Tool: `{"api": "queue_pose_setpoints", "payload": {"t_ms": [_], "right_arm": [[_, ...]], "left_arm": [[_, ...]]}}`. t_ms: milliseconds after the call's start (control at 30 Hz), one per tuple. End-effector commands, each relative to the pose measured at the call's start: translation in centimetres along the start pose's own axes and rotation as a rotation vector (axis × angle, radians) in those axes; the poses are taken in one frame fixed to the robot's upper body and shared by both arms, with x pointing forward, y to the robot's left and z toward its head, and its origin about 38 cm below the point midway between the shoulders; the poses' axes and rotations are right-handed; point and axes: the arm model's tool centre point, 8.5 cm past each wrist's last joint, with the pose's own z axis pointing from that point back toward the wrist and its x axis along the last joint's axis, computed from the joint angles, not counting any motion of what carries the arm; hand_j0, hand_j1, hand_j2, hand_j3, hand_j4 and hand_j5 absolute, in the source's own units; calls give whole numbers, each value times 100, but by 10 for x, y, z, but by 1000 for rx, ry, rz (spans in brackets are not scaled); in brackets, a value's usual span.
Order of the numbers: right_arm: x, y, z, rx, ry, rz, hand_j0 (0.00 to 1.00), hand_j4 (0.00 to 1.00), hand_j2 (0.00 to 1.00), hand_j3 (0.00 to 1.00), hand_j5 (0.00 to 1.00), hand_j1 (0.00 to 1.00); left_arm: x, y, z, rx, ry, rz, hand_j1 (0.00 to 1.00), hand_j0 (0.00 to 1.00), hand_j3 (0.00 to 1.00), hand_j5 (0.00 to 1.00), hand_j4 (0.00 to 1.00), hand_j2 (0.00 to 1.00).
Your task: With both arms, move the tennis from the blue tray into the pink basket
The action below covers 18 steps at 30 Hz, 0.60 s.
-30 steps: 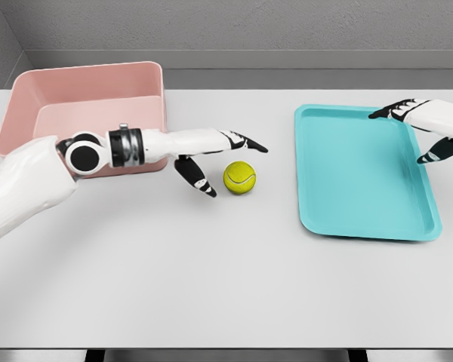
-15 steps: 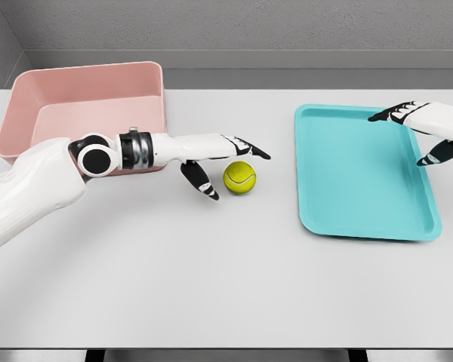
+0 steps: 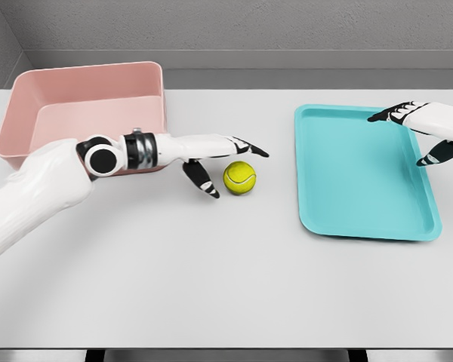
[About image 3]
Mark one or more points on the pink plastic basket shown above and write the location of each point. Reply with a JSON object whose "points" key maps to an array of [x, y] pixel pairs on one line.
{"points": [[79, 86]]}

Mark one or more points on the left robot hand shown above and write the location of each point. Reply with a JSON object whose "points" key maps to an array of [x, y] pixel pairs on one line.
{"points": [[207, 146]]}

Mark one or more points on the yellow tennis ball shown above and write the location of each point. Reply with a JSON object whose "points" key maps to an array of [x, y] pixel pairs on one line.
{"points": [[239, 178]]}

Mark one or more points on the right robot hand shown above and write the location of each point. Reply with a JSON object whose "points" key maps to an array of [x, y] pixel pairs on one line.
{"points": [[438, 118]]}

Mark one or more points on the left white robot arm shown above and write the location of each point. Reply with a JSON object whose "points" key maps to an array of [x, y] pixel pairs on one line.
{"points": [[41, 188]]}

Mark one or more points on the blue plastic tray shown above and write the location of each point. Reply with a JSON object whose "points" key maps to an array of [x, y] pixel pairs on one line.
{"points": [[355, 181]]}

